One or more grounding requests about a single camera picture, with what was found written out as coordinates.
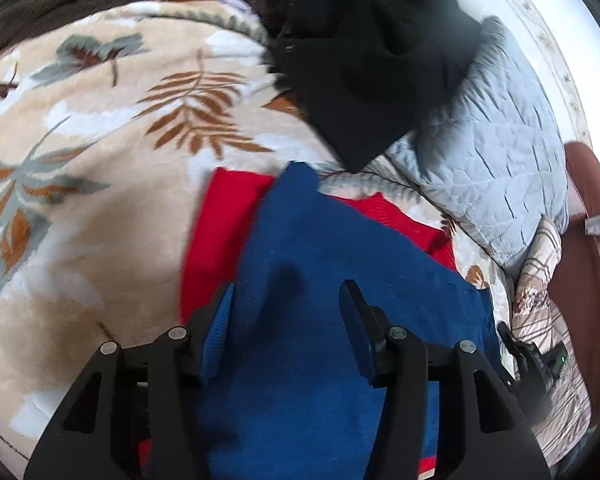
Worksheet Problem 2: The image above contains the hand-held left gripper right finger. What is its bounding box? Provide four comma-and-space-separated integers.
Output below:
339, 280, 553, 480

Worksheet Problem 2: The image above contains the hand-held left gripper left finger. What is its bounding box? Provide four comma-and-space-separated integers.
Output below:
22, 281, 236, 480

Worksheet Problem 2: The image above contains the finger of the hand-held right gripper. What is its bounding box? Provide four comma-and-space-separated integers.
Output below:
497, 322, 529, 363

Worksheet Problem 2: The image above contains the red and blue knit sweater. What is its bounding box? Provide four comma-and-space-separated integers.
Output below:
137, 160, 503, 480

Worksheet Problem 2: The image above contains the beige patterned pillow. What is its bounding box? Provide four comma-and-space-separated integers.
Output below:
505, 215, 593, 466

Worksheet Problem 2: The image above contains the beige leaf print blanket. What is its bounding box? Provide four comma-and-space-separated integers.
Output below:
0, 0, 511, 466

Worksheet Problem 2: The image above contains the grey quilted pillow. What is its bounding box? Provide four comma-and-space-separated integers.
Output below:
385, 15, 571, 271

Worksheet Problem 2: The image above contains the black garment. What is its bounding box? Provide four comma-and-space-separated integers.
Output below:
265, 0, 483, 173

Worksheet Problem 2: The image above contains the white ornate headboard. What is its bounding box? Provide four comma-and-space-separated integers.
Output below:
430, 0, 596, 146

